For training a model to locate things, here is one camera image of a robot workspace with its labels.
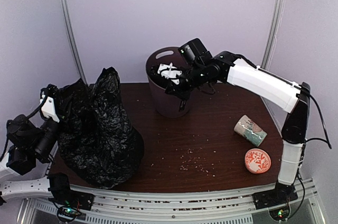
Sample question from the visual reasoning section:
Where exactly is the right aluminium frame post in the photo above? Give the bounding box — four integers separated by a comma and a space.
261, 0, 285, 69

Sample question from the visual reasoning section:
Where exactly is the left aluminium frame post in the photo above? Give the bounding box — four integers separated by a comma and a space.
60, 0, 87, 84

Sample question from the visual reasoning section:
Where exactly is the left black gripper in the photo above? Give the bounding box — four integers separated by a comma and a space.
31, 95, 73, 160

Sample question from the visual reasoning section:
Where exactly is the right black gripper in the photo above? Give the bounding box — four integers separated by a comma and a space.
164, 64, 207, 101

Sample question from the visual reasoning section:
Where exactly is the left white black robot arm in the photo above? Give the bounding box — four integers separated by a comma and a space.
1, 114, 59, 181

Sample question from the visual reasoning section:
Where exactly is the orange patterned ceramic bowl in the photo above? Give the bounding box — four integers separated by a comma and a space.
245, 148, 271, 174

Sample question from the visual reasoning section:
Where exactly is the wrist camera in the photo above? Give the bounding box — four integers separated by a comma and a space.
39, 84, 60, 123
150, 62, 183, 87

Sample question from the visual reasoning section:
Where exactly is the black plastic trash bag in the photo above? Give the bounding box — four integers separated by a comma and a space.
55, 67, 144, 189

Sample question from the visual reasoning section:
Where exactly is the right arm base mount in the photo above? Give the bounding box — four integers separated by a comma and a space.
252, 190, 298, 222

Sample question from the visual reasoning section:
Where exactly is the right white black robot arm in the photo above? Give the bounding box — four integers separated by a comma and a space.
157, 38, 310, 204

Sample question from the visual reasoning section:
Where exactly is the mauve plastic trash bin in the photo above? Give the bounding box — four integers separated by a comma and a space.
145, 46, 197, 118

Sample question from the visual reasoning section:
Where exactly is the floral ceramic mug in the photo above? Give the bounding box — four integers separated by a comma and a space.
234, 115, 267, 147

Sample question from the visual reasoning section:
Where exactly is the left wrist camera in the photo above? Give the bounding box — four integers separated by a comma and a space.
39, 84, 60, 123

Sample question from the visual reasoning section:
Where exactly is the aluminium frame post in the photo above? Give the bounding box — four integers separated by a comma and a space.
261, 0, 285, 69
60, 0, 87, 84

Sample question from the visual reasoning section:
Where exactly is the aluminium front rail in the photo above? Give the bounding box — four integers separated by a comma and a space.
16, 179, 327, 223

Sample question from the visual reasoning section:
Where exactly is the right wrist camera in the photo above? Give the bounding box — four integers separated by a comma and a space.
150, 62, 183, 87

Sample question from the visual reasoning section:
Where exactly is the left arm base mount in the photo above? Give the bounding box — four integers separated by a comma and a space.
48, 188, 95, 223

